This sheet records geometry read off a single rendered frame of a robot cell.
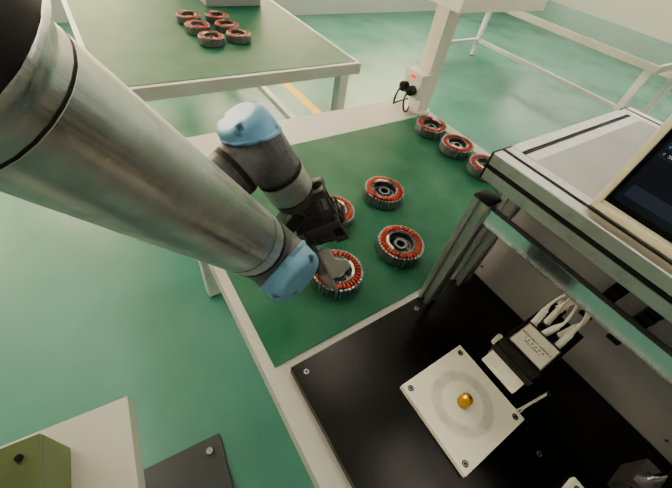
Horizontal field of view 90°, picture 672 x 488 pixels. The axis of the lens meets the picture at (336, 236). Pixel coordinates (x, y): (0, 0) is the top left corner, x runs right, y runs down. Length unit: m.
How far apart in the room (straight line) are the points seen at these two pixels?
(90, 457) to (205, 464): 0.74
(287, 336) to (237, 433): 0.76
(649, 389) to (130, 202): 0.77
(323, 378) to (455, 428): 0.22
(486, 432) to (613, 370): 0.26
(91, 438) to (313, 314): 0.39
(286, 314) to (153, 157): 0.53
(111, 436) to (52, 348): 1.07
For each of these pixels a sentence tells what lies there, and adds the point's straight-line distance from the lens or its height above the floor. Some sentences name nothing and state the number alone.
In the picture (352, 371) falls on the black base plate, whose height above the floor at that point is 0.77.
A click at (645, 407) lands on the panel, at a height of 0.82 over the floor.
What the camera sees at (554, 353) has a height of 0.92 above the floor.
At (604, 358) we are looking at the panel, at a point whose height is 0.84.
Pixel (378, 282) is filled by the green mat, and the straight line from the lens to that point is 0.77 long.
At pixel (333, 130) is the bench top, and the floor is 0.75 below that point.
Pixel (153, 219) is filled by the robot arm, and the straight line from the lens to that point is 0.22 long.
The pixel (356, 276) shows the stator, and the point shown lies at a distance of 0.72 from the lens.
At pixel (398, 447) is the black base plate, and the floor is 0.77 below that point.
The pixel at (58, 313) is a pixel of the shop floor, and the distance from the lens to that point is 1.79.
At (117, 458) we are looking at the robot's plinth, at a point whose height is 0.75.
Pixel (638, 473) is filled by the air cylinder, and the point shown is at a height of 0.82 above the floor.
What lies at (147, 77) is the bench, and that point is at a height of 0.75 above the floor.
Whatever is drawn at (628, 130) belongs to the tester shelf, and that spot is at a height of 1.11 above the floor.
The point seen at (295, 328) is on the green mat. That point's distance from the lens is 0.68.
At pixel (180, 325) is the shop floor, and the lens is 1.59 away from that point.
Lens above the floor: 1.36
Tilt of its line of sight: 47 degrees down
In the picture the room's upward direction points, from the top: 11 degrees clockwise
